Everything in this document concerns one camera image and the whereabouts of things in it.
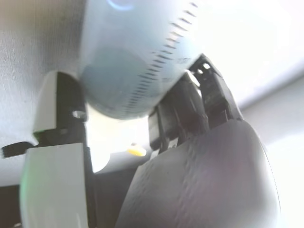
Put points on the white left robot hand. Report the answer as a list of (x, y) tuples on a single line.
[(190, 185)]

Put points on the large clear plastic syringe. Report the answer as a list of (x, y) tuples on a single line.
[(123, 61)]

